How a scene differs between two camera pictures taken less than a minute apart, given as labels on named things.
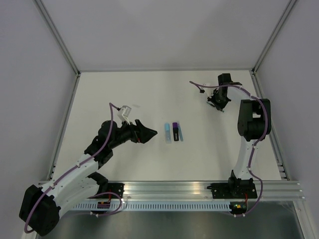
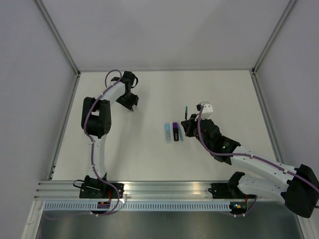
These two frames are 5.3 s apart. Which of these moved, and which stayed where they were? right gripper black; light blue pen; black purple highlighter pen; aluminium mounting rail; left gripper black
Moved: right gripper black; left gripper black
Stayed: aluminium mounting rail; light blue pen; black purple highlighter pen
